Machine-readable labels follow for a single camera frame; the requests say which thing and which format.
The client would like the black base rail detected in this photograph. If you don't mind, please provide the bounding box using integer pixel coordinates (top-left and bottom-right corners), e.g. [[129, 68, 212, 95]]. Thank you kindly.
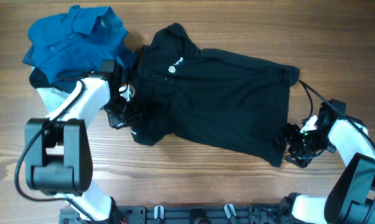
[[59, 203, 300, 224]]

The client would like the black polo shirt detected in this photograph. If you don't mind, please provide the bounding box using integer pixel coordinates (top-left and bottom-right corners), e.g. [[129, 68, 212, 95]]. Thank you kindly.
[[131, 23, 300, 167]]

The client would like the grey folded shirt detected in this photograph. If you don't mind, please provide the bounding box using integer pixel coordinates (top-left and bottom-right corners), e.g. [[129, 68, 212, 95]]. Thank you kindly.
[[36, 88, 70, 113]]

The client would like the blue polo shirt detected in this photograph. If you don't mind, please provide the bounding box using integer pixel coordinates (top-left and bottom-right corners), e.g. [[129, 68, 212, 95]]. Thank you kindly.
[[23, 5, 136, 84]]

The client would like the navy folded shirt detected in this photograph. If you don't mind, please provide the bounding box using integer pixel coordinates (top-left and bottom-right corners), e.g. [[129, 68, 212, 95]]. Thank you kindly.
[[29, 49, 139, 94]]

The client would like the right black cable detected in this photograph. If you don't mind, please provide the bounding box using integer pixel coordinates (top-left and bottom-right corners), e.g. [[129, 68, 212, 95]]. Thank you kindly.
[[298, 79, 375, 224]]

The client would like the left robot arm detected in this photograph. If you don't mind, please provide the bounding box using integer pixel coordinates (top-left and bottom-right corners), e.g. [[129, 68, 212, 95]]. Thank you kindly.
[[17, 60, 140, 223]]

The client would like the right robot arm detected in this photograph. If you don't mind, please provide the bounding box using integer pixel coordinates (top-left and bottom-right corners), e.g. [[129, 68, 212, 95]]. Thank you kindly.
[[277, 99, 375, 223]]

